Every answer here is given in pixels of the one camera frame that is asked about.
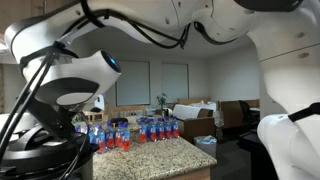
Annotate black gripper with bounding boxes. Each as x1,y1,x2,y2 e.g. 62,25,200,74
28,99,80,143

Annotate colourful tissue box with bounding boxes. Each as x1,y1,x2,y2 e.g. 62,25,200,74
71,113,84,125

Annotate blue red water bottle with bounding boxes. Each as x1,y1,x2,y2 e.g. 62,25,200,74
170,115,180,139
114,121,124,148
146,118,157,143
85,122,97,145
105,121,116,149
94,124,107,154
121,123,132,153
155,117,165,141
163,116,173,140
138,119,148,144

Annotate black pouch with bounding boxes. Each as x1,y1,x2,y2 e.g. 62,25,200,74
110,117,130,124

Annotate wooden chair backrest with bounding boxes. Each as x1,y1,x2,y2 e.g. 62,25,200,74
109,105,147,119

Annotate grey window blind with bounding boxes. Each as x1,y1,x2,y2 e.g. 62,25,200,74
115,59,152,107
161,62,190,104

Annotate green potted plant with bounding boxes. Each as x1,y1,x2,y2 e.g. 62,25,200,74
156,92,169,112

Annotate brown cardboard box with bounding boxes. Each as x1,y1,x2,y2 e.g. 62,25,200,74
176,116,217,144

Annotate grey trash bin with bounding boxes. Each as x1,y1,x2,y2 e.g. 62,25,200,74
193,134,218,159

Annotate black office chair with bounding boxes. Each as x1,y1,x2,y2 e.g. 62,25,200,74
238,99,261,130

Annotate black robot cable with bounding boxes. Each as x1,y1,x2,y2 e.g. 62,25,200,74
0,0,214,180

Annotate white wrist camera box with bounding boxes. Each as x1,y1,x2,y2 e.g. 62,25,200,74
81,94,106,114

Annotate black strap around arm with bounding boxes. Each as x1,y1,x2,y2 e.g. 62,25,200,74
288,102,320,123

